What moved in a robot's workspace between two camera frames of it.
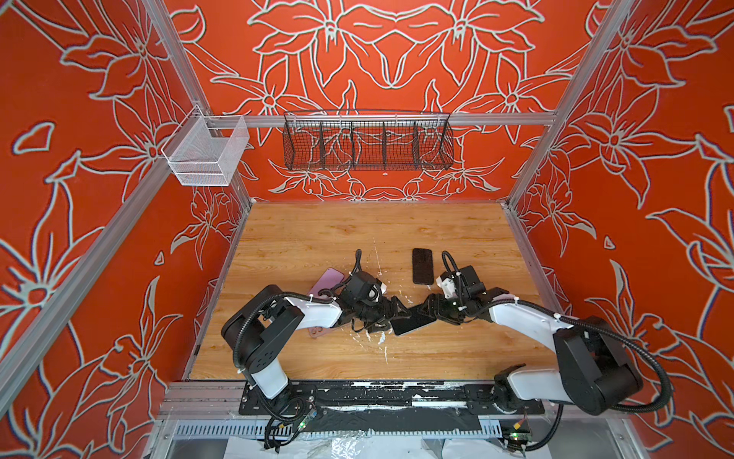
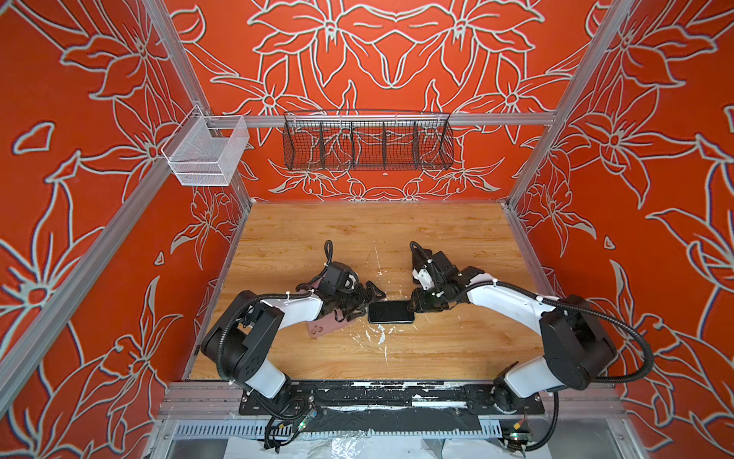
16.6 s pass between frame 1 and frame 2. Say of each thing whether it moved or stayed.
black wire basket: stayed
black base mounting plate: stayed
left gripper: moved
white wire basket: stayed
